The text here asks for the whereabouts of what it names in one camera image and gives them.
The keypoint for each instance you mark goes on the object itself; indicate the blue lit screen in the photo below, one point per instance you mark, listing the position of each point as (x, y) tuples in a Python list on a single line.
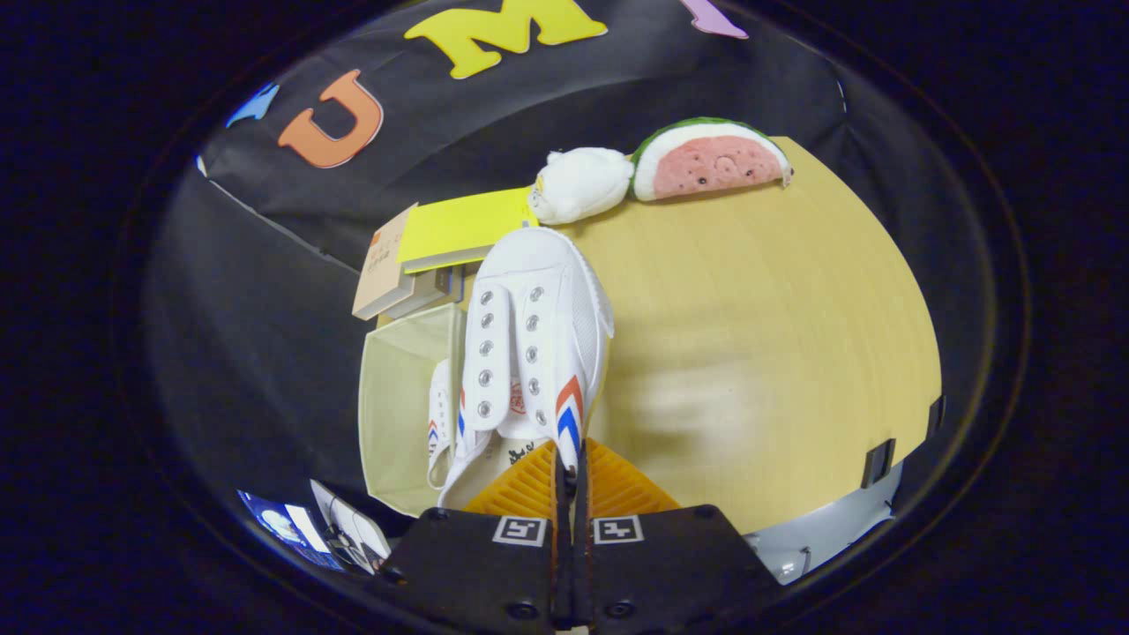
[(282, 525)]

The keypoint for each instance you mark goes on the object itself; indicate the white shoe striped sides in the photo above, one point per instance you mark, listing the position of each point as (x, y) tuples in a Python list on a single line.
[(551, 309), (441, 414)]

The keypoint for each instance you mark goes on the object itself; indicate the watermelon slice plush toy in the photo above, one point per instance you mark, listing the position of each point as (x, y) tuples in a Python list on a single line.
[(714, 163)]

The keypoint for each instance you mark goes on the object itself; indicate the black table edge clamp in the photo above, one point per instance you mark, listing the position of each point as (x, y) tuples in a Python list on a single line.
[(936, 416), (878, 463)]

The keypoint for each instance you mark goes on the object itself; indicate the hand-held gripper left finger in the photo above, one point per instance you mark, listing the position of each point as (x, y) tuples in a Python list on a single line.
[(467, 564)]

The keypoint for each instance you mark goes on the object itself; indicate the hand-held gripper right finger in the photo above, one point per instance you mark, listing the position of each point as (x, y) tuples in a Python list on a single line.
[(670, 564)]

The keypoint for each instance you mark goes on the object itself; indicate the brown cover book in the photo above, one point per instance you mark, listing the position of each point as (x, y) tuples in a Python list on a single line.
[(419, 291)]

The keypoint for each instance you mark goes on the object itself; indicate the white plush toy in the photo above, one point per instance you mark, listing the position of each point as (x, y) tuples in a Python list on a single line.
[(582, 185)]

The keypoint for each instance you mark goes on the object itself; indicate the black backdrop cloth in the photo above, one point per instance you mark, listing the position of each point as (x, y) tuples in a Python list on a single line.
[(265, 353)]

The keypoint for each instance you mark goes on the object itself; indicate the grey-green fabric storage box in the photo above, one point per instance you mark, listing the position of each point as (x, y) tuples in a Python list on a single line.
[(397, 414)]

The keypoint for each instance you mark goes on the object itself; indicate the yellow cover book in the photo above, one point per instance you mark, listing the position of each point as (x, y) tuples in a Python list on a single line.
[(459, 225)]

